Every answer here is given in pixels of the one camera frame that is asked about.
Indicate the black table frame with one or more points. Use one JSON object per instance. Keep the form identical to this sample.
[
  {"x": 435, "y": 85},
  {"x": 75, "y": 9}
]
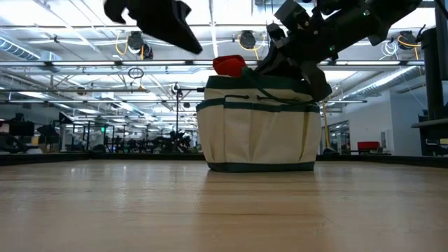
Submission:
[{"x": 52, "y": 159}]

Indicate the black background gantry frame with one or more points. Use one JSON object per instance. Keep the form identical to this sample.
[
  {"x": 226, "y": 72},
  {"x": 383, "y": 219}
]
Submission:
[{"x": 177, "y": 115}]

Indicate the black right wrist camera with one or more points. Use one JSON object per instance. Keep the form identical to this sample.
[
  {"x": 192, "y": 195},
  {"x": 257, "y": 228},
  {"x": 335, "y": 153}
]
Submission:
[{"x": 290, "y": 12}]

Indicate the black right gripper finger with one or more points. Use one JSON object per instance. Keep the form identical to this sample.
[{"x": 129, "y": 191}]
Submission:
[
  {"x": 318, "y": 82},
  {"x": 280, "y": 66}
]

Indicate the red chair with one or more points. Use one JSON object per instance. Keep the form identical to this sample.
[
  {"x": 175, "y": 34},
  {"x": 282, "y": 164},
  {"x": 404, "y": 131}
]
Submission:
[{"x": 368, "y": 145}]

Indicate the grey side desk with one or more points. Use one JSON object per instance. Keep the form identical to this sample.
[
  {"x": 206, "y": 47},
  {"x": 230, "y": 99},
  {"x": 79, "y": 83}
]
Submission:
[{"x": 425, "y": 123}]

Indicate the black monitor stand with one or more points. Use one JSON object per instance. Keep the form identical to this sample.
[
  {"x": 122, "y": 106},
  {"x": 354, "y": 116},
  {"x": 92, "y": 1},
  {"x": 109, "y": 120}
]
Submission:
[{"x": 434, "y": 87}]

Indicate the white ventilation duct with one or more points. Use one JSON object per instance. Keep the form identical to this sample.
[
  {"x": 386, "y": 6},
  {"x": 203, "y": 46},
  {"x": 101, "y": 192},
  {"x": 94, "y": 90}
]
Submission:
[{"x": 21, "y": 49}]

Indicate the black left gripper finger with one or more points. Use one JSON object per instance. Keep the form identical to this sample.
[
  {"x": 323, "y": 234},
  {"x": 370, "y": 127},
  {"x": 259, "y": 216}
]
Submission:
[{"x": 175, "y": 31}]

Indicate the silver ventilation duct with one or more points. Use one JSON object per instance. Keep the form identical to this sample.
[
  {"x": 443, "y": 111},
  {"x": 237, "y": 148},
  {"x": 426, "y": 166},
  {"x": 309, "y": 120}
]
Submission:
[{"x": 388, "y": 81}]

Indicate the black background robot arm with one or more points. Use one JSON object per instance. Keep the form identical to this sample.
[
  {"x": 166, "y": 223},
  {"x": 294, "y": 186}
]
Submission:
[{"x": 175, "y": 140}]

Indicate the red black gardening glove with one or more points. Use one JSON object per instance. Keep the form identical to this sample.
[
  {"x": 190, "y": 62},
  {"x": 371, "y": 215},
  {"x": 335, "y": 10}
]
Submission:
[{"x": 229, "y": 66}]

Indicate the cream green-trimmed gardening bag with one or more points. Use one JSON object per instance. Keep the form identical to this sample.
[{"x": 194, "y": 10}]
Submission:
[{"x": 259, "y": 140}]

